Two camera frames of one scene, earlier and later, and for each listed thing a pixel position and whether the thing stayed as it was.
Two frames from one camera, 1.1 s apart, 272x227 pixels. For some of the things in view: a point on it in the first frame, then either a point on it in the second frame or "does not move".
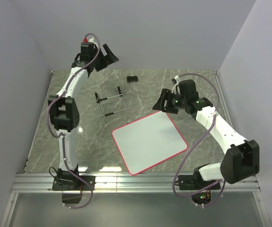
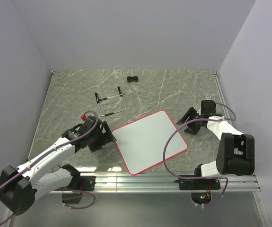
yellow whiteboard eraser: [132, 78] does not move
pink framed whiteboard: [148, 142] does not move
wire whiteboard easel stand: [98, 100] does not move
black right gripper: [166, 95] -> [191, 113]
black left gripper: [110, 57] -> [106, 137]
